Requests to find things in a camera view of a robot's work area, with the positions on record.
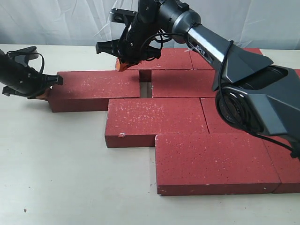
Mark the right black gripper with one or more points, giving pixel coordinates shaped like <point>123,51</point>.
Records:
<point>134,43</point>

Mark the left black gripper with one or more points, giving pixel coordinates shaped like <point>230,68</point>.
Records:
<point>26,81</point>

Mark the red brick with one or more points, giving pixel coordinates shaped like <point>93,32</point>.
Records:
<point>135,122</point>
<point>182,83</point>
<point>287,168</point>
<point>86,91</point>
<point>213,164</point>

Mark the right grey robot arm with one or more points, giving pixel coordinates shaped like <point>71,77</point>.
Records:
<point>252,93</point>

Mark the rear left base brick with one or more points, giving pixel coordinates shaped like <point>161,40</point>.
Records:
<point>171,59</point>

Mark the base brick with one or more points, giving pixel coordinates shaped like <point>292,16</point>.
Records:
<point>297,72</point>
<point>171,59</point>
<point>199,63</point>
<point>214,122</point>

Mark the rear right base brick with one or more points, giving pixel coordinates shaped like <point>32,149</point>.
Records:
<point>199,63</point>

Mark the centre lower base brick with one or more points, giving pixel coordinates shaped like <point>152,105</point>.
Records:
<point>214,122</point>

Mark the right middle base brick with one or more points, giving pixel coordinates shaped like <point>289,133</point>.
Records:
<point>297,72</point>

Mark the white backdrop cloth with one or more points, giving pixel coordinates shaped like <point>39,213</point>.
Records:
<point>266,24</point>

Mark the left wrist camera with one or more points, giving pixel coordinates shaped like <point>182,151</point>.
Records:
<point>23,56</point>

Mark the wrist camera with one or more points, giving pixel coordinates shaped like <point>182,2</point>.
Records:
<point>123,16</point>
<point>23,56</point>

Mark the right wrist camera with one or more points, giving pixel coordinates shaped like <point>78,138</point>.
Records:
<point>123,16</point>

